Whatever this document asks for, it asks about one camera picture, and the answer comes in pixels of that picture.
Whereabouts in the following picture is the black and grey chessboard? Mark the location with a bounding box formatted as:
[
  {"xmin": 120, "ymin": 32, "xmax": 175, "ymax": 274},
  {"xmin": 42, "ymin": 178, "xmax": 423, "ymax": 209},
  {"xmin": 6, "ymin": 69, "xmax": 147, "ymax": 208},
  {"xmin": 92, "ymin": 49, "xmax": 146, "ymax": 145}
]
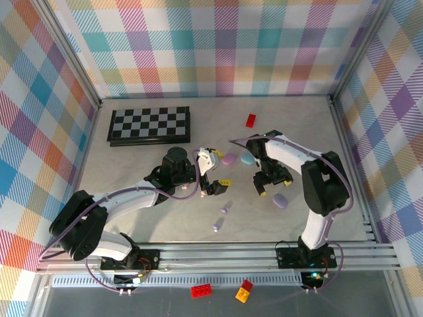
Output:
[{"xmin": 106, "ymin": 106, "xmax": 192, "ymax": 148}]

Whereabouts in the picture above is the black controller box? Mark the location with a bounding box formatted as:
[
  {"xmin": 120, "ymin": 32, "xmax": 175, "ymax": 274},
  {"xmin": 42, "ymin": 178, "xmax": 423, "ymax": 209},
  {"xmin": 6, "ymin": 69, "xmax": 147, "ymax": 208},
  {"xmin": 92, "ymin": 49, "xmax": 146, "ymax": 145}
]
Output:
[
  {"xmin": 300, "ymin": 270, "xmax": 327, "ymax": 287},
  {"xmin": 113, "ymin": 273, "xmax": 149, "ymax": 287}
]

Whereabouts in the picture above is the orange yellow toy brick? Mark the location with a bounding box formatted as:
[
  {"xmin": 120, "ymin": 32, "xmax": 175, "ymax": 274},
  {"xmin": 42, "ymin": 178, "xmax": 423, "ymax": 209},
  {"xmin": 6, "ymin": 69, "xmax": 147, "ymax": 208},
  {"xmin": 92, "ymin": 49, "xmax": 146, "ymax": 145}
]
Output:
[{"xmin": 235, "ymin": 286, "xmax": 252, "ymax": 303}]

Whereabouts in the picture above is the wide red toy brick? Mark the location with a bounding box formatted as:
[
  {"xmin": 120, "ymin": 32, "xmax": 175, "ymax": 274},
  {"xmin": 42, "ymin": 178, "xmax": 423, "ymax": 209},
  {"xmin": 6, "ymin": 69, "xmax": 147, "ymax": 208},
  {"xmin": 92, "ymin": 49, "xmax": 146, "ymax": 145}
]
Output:
[{"xmin": 190, "ymin": 284, "xmax": 213, "ymax": 298}]

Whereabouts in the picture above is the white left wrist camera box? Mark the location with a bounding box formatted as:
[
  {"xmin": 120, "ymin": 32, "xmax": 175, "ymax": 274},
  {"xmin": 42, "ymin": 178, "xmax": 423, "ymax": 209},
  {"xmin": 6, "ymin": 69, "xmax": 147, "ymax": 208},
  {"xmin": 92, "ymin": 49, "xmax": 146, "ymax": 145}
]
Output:
[{"xmin": 194, "ymin": 147, "xmax": 222, "ymax": 176}]

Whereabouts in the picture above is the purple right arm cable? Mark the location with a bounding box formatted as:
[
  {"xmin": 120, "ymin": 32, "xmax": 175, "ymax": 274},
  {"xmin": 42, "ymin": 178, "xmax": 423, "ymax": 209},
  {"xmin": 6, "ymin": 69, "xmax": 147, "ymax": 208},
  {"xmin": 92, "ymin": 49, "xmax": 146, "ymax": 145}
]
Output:
[{"xmin": 229, "ymin": 134, "xmax": 354, "ymax": 293}]

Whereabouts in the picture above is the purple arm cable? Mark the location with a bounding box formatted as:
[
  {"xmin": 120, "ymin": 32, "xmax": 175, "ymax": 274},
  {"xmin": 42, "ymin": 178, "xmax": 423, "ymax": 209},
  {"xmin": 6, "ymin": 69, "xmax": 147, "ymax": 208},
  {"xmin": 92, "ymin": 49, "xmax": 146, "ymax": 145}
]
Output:
[
  {"xmin": 38, "ymin": 150, "xmax": 202, "ymax": 293},
  {"xmin": 229, "ymin": 134, "xmax": 354, "ymax": 293}
]

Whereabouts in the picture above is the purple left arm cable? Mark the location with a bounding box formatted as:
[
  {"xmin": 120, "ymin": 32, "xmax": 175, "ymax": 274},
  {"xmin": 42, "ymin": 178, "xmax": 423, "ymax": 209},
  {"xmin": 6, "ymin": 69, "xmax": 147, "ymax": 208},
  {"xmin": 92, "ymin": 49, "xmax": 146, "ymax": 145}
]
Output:
[{"xmin": 38, "ymin": 150, "xmax": 202, "ymax": 293}]

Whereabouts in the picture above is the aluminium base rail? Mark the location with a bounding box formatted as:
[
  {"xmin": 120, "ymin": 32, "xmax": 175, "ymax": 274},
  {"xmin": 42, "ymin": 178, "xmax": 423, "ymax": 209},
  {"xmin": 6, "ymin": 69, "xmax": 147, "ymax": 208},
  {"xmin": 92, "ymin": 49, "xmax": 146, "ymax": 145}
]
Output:
[{"xmin": 36, "ymin": 242, "xmax": 403, "ymax": 274}]

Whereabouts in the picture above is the aluminium side rail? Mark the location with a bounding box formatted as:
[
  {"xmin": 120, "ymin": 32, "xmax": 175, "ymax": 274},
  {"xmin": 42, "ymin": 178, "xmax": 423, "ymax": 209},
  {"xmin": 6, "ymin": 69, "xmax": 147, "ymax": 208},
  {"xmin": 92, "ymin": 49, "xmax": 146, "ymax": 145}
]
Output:
[
  {"xmin": 328, "ymin": 94, "xmax": 379, "ymax": 240},
  {"xmin": 67, "ymin": 98, "xmax": 104, "ymax": 205}
]

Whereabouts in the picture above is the white slotted cable duct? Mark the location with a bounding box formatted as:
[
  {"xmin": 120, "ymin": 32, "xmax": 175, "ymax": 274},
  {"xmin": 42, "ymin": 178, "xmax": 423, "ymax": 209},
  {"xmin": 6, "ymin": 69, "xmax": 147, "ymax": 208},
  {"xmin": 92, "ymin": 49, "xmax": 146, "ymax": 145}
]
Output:
[{"xmin": 52, "ymin": 275, "xmax": 303, "ymax": 287}]

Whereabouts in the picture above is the aluminium frame post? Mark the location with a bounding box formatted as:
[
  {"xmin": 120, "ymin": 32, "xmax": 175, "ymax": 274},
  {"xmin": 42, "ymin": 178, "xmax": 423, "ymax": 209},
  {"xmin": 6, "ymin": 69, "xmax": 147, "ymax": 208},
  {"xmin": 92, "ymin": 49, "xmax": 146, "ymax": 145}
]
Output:
[
  {"xmin": 32, "ymin": 0, "xmax": 103, "ymax": 112},
  {"xmin": 328, "ymin": 0, "xmax": 397, "ymax": 103}
]

